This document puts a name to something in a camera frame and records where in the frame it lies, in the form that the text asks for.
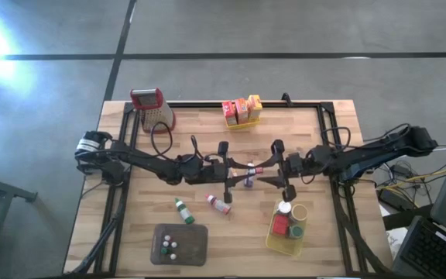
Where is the yellow translucent plastic bin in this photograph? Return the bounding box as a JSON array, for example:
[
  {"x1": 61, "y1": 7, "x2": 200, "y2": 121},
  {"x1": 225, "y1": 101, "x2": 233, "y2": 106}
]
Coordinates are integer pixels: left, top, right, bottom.
[{"x1": 265, "y1": 198, "x2": 309, "y2": 257}]

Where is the black aluminium table frame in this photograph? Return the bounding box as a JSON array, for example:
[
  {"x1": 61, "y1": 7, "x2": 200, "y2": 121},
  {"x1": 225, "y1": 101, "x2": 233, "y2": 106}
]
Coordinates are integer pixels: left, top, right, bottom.
[{"x1": 67, "y1": 100, "x2": 393, "y2": 278}]

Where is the red printed carton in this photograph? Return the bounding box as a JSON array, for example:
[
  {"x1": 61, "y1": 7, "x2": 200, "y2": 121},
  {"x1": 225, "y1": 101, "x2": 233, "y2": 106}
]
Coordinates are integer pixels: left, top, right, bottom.
[{"x1": 221, "y1": 100, "x2": 238, "y2": 127}]

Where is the jar with green lid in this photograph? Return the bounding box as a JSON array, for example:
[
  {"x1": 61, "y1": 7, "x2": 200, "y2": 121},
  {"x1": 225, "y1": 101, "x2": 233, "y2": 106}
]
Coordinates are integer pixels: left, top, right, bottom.
[{"x1": 287, "y1": 223, "x2": 305, "y2": 240}]

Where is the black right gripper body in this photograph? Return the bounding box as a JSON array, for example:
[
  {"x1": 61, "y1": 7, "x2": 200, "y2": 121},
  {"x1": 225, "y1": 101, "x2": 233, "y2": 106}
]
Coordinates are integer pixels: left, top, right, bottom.
[{"x1": 271, "y1": 139, "x2": 290, "y2": 203}]

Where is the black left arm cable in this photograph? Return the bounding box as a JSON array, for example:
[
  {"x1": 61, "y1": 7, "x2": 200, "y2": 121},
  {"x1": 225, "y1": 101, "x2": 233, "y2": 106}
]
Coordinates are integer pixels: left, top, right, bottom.
[{"x1": 149, "y1": 121, "x2": 224, "y2": 164}]

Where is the grey metal bench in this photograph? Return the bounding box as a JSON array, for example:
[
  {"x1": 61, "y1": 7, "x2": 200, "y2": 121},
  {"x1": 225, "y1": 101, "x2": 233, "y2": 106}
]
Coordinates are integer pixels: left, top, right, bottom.
[{"x1": 0, "y1": 169, "x2": 38, "y2": 279}]

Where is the dark purple bottle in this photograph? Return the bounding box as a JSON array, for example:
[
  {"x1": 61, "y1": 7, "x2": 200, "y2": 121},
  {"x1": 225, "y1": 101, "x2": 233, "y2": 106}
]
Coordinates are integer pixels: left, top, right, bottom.
[{"x1": 243, "y1": 162, "x2": 256, "y2": 188}]

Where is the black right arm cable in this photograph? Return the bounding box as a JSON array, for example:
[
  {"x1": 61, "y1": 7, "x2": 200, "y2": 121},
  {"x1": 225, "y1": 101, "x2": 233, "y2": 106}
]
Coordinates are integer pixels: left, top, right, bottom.
[{"x1": 300, "y1": 123, "x2": 412, "y2": 185}]

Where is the red smoked paprika tin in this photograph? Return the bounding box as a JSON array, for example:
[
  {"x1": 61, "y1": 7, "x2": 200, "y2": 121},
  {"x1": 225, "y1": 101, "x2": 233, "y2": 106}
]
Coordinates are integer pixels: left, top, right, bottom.
[{"x1": 272, "y1": 215, "x2": 290, "y2": 237}]

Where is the grey translucent plastic bin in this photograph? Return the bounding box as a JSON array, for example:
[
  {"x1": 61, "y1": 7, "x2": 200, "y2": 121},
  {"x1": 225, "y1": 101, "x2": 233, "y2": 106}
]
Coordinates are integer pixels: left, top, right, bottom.
[{"x1": 149, "y1": 223, "x2": 209, "y2": 267}]

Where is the yellow carton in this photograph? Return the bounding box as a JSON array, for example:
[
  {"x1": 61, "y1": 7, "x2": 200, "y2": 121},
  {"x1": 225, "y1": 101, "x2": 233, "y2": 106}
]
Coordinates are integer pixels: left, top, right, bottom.
[{"x1": 247, "y1": 94, "x2": 263, "y2": 122}]

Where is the black laptop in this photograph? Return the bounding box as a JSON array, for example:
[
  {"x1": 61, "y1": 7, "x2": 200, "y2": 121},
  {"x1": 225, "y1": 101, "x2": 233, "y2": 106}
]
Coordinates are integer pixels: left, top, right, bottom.
[{"x1": 393, "y1": 129, "x2": 446, "y2": 279}]

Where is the glass jar with white lid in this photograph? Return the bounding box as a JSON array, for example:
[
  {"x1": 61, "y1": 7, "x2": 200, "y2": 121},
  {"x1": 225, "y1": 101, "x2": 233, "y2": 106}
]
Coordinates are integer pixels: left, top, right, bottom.
[{"x1": 276, "y1": 200, "x2": 293, "y2": 215}]

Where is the metal box grater red handle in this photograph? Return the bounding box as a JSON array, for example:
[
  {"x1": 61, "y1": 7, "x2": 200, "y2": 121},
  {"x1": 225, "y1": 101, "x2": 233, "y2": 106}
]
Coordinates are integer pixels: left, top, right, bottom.
[{"x1": 129, "y1": 87, "x2": 177, "y2": 135}]

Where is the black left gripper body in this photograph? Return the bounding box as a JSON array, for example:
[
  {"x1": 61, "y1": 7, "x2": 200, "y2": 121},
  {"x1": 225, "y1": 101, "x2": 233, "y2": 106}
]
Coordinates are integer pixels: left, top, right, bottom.
[{"x1": 203, "y1": 141, "x2": 234, "y2": 204}]

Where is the yellow mesh basket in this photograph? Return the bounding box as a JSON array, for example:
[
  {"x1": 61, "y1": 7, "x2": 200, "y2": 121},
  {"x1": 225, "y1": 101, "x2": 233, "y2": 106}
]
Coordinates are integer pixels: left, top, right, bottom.
[{"x1": 225, "y1": 102, "x2": 262, "y2": 131}]

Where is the red bottle with white label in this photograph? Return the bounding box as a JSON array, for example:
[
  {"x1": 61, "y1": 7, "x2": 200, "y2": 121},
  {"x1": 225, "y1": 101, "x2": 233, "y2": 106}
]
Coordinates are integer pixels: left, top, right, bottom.
[{"x1": 206, "y1": 193, "x2": 233, "y2": 216}]

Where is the yellow cable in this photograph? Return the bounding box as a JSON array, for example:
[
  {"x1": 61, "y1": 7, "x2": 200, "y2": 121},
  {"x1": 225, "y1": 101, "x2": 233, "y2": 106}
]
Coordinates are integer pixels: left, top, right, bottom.
[{"x1": 379, "y1": 170, "x2": 446, "y2": 195}]

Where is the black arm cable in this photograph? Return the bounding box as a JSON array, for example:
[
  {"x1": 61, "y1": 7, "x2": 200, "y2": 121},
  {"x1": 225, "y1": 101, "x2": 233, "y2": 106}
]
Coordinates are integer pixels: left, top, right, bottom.
[
  {"x1": 300, "y1": 123, "x2": 412, "y2": 185},
  {"x1": 149, "y1": 121, "x2": 224, "y2": 164}
]

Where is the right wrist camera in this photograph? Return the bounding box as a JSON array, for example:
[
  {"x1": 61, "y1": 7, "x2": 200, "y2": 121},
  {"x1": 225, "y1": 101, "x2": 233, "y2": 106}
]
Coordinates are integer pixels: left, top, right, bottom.
[{"x1": 287, "y1": 153, "x2": 304, "y2": 174}]

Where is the green bottle with white label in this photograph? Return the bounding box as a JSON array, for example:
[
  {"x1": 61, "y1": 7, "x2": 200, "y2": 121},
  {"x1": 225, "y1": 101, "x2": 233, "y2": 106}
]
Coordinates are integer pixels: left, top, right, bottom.
[{"x1": 173, "y1": 197, "x2": 196, "y2": 226}]

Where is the orange printed box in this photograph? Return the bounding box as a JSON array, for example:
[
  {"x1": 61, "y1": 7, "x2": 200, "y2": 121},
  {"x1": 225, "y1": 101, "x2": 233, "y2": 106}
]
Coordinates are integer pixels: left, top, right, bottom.
[{"x1": 234, "y1": 97, "x2": 249, "y2": 125}]

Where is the black power adapter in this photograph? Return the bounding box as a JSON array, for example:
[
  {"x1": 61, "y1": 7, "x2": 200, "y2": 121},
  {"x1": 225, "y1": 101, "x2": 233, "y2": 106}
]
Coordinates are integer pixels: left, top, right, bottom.
[{"x1": 377, "y1": 188, "x2": 406, "y2": 212}]

